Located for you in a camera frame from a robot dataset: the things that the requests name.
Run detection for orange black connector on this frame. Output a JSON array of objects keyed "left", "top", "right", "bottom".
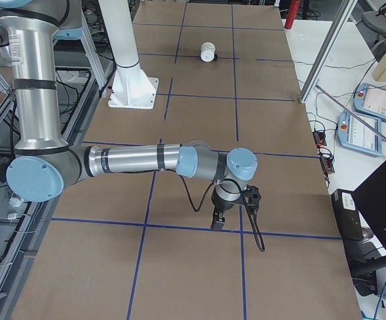
[
  {"left": 313, "top": 130, "right": 327, "bottom": 147},
  {"left": 319, "top": 154, "right": 335, "bottom": 175}
]

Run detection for aluminium frame post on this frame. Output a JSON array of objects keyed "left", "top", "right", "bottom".
[{"left": 299, "top": 0, "right": 358, "bottom": 103}]

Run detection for lower teach pendant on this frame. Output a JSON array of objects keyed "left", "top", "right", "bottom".
[{"left": 337, "top": 111, "right": 382, "bottom": 157}]

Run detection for white mug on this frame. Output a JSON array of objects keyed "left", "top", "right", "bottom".
[{"left": 200, "top": 42, "right": 218, "bottom": 63}]

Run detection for red cylinder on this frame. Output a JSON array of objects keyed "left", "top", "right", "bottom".
[{"left": 284, "top": 0, "right": 301, "bottom": 29}]

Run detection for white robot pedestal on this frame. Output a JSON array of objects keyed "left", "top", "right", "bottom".
[{"left": 99, "top": 0, "right": 159, "bottom": 110}]

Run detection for black computer box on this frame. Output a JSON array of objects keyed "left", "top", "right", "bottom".
[{"left": 331, "top": 189, "right": 363, "bottom": 241}]

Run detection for teach pendant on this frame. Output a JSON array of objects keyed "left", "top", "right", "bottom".
[
  {"left": 337, "top": 111, "right": 382, "bottom": 157},
  {"left": 353, "top": 83, "right": 386, "bottom": 122}
]

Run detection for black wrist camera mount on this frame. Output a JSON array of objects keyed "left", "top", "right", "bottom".
[{"left": 243, "top": 185, "right": 261, "bottom": 211}]

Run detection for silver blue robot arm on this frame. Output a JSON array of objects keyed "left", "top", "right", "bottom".
[{"left": 0, "top": 1, "right": 261, "bottom": 232}]

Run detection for green handled reacher stick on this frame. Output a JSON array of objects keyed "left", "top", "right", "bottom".
[{"left": 315, "top": 85, "right": 386, "bottom": 143}]

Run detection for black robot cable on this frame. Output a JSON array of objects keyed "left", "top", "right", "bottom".
[{"left": 179, "top": 173, "right": 267, "bottom": 253}]

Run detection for lower orange black connector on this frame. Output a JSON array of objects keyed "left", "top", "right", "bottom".
[{"left": 319, "top": 154, "right": 335, "bottom": 175}]

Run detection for blue cable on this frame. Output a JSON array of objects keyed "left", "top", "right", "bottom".
[{"left": 361, "top": 268, "right": 386, "bottom": 320}]

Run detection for black monitor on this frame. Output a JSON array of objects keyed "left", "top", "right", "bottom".
[{"left": 349, "top": 160, "right": 386, "bottom": 277}]

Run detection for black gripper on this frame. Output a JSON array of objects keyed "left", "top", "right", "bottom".
[{"left": 211, "top": 185, "right": 243, "bottom": 231}]

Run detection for upper teach pendant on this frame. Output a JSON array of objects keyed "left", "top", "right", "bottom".
[{"left": 353, "top": 83, "right": 386, "bottom": 122}]

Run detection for grey office chair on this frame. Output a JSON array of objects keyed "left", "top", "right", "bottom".
[{"left": 361, "top": 0, "right": 386, "bottom": 51}]

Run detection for upper orange black connector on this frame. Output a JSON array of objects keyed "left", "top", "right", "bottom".
[{"left": 313, "top": 130, "right": 327, "bottom": 147}]

